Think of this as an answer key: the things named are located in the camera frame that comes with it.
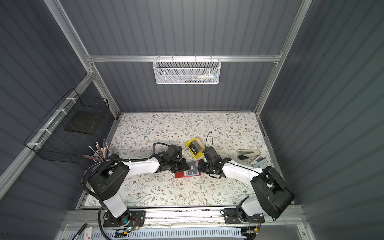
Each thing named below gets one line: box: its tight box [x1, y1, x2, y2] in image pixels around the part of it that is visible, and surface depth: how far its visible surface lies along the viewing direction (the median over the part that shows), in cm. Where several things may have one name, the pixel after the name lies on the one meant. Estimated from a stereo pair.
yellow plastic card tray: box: [185, 137, 206, 159], surface depth 98 cm
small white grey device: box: [250, 155, 267, 168], surface depth 93 cm
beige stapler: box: [236, 148, 261, 160], surface depth 98 cm
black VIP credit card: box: [186, 160, 199, 176], surface depth 91 cm
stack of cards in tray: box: [188, 139, 203, 156], surface depth 98 cm
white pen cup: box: [93, 147, 112, 162], surface depth 88 cm
